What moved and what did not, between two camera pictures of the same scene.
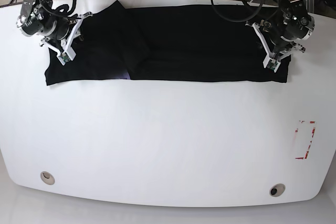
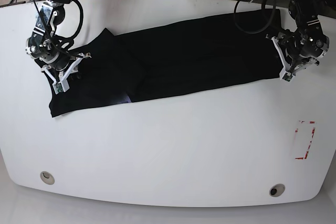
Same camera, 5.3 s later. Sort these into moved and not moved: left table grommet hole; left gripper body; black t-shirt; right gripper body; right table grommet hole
Moved: right gripper body; black t-shirt; left gripper body
Not moved: right table grommet hole; left table grommet hole
